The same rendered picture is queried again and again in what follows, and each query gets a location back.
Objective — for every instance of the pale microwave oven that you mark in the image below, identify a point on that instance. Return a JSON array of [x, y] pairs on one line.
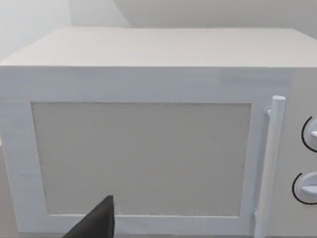
[[158, 47]]

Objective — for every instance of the pale microwave knob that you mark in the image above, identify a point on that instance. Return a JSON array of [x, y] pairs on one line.
[[307, 189], [312, 134]]

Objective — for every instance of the pale microwave door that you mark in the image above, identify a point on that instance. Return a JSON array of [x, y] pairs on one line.
[[138, 158]]

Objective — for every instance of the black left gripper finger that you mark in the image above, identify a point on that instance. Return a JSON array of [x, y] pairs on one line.
[[99, 220]]

